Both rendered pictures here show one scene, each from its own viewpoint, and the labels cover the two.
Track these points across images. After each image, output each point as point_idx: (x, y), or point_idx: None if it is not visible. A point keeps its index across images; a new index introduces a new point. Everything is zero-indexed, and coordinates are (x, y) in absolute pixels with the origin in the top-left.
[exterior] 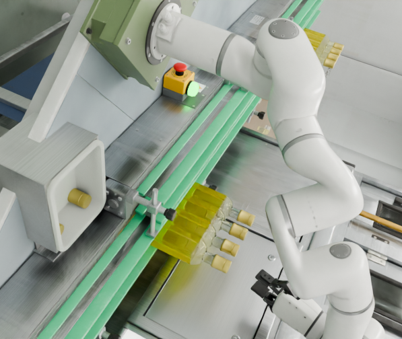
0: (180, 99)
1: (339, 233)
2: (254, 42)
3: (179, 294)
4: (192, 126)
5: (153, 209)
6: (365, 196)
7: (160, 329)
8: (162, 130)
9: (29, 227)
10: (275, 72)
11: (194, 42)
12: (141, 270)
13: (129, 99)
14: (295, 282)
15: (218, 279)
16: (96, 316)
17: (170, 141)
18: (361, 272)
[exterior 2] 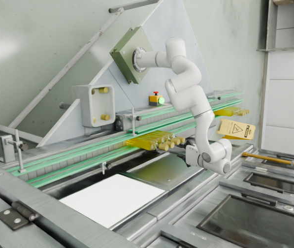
0: (156, 104)
1: (239, 161)
2: None
3: (146, 169)
4: (159, 110)
5: (132, 116)
6: (259, 155)
7: (132, 174)
8: (145, 108)
9: (83, 117)
10: (166, 43)
11: (147, 55)
12: (127, 151)
13: (132, 95)
14: (172, 99)
15: (167, 166)
16: (101, 146)
17: (147, 110)
18: (197, 89)
